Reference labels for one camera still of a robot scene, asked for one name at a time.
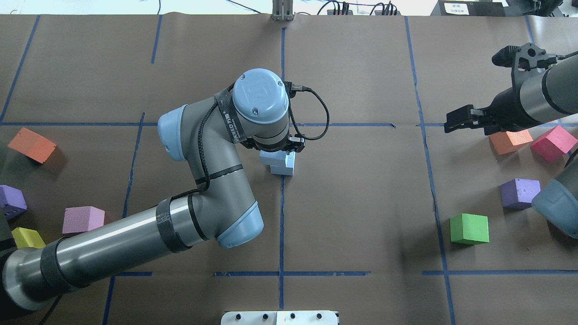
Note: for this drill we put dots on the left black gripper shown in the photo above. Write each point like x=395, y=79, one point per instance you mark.
x=297, y=144

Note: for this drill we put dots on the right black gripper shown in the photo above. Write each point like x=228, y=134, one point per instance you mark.
x=506, y=109

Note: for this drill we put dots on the light blue foam block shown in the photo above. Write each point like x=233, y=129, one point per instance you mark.
x=277, y=158
x=288, y=169

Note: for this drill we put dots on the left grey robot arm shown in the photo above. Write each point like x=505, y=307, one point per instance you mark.
x=254, y=111

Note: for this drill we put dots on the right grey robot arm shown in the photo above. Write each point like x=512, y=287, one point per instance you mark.
x=561, y=85

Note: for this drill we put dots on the textured orange foam block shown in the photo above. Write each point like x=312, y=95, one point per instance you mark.
x=508, y=142

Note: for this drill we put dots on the purple foam block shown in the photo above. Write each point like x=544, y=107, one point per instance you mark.
x=519, y=193
x=12, y=202

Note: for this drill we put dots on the red foam block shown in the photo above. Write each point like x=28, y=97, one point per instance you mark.
x=553, y=144

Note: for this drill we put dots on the black labelled box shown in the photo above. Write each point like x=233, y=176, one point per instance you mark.
x=468, y=8

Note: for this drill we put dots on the green foam block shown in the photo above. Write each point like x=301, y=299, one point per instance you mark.
x=469, y=229

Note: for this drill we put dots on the pink foam block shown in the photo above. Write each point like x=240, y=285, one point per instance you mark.
x=82, y=219

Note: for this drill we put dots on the smooth orange foam block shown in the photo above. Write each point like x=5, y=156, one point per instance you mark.
x=32, y=145

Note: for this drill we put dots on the yellow foam block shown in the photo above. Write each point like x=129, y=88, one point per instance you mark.
x=25, y=237

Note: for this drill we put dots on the aluminium frame post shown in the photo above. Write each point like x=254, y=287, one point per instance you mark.
x=282, y=10

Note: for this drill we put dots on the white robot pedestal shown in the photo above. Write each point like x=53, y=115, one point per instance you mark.
x=303, y=317

